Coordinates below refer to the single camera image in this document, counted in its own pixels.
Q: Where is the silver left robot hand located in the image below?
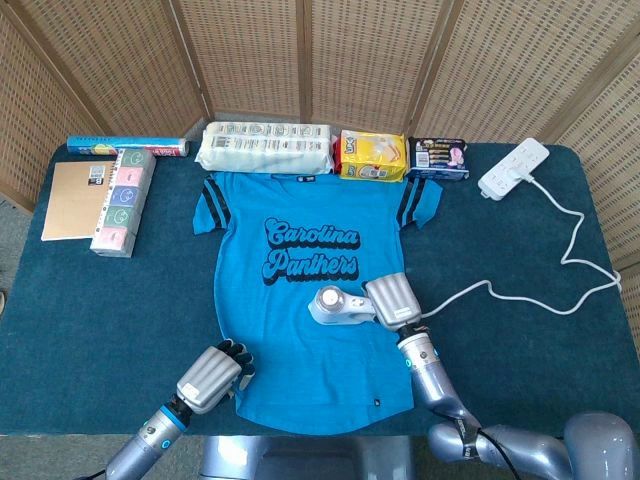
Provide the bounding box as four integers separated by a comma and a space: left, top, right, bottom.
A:
174, 338, 256, 415

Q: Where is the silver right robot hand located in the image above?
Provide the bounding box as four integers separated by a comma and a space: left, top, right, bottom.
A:
360, 273, 422, 331

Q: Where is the white handheld garment steamer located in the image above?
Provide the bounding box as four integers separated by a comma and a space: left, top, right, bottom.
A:
307, 284, 377, 326

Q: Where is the blue Carolina Panthers t-shirt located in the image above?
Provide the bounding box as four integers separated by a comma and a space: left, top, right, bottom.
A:
192, 171, 445, 436

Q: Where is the white power cable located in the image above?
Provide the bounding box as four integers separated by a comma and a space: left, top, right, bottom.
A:
419, 162, 624, 321

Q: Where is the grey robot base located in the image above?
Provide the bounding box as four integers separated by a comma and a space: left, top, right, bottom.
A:
199, 434, 416, 480

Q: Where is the teal carpet table cover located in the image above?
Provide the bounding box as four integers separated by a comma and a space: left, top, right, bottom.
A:
0, 142, 640, 439

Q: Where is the yellow biscuit pack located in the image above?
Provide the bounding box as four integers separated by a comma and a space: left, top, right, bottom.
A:
333, 129, 407, 184

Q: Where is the dark blue sanitary pad pack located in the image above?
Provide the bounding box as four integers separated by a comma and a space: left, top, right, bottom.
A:
405, 135, 471, 182

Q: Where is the white power strip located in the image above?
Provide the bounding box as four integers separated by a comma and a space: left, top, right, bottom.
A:
477, 138, 551, 203

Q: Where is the white tissue paper pack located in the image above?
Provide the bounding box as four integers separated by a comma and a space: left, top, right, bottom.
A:
193, 121, 335, 176

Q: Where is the pastel pocket tissue pack stack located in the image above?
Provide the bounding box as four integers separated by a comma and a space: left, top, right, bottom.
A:
89, 147, 157, 259

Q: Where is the brown notebook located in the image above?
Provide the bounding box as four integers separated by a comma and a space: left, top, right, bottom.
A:
40, 160, 117, 242

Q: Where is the blue plastic wrap roll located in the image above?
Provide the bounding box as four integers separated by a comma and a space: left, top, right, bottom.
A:
66, 134, 190, 158

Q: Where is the wooden rattan folding screen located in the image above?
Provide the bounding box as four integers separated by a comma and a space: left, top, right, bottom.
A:
0, 0, 640, 274

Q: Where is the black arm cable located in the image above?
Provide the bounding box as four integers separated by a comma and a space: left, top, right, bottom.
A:
469, 427, 531, 480

